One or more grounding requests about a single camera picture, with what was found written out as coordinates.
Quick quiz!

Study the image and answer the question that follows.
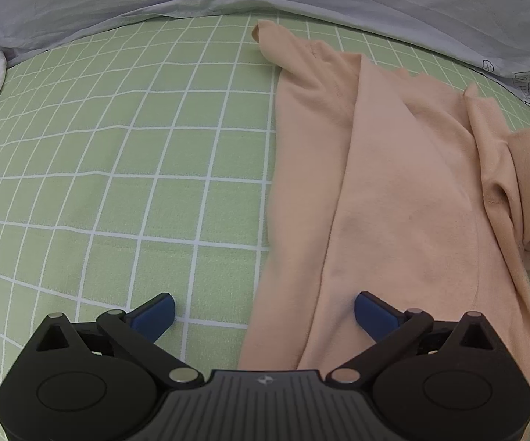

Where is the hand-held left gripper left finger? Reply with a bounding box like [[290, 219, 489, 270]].
[[33, 293, 204, 387]]

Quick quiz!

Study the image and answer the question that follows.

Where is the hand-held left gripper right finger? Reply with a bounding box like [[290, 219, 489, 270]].
[[329, 291, 498, 386]]

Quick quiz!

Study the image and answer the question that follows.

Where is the beige long-sleeve shirt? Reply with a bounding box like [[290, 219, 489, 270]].
[[237, 21, 530, 393]]

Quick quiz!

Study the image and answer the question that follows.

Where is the green checked bed sheet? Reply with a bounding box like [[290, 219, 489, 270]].
[[0, 11, 530, 441]]

